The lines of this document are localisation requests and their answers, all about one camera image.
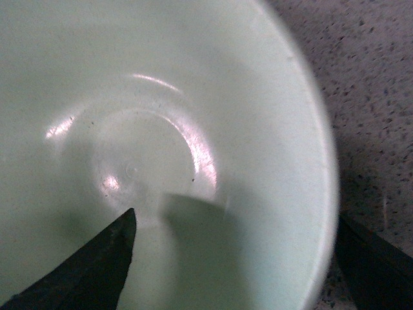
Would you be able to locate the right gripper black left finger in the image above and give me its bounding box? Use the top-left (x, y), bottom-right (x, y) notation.
top-left (1, 208), bottom-right (136, 309)

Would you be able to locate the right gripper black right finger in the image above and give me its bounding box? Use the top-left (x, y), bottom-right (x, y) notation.
top-left (335, 215), bottom-right (412, 309)

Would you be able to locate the green bowl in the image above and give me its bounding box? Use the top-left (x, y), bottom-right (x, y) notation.
top-left (1, 1), bottom-right (338, 309)

